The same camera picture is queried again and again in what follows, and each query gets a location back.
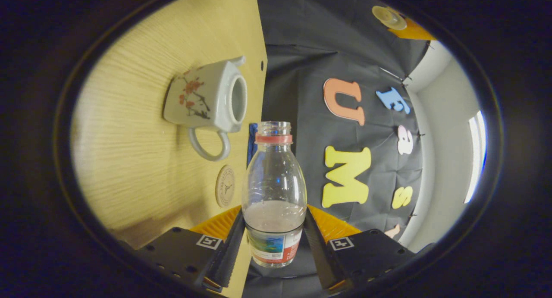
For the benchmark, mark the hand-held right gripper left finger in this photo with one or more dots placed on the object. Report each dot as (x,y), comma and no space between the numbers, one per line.
(230,255)

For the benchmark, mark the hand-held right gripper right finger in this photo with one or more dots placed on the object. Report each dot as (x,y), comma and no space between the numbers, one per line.
(319,255)

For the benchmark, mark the black backdrop cloth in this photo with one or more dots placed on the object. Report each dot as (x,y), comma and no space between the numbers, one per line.
(293,73)

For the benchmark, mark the white floral teacup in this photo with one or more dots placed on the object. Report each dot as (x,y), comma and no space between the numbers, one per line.
(202,99)

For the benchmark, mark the round wooden coaster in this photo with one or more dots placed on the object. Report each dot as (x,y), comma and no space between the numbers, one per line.
(225,186)

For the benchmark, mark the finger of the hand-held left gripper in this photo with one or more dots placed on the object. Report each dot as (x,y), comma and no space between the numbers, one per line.
(414,32)

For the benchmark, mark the clear plastic water bottle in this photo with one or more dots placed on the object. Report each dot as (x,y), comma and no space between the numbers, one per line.
(274,181)

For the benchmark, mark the white teacup lid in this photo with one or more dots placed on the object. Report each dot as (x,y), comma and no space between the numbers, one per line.
(389,17)

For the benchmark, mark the blue towel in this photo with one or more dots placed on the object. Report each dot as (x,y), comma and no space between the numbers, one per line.
(252,147)

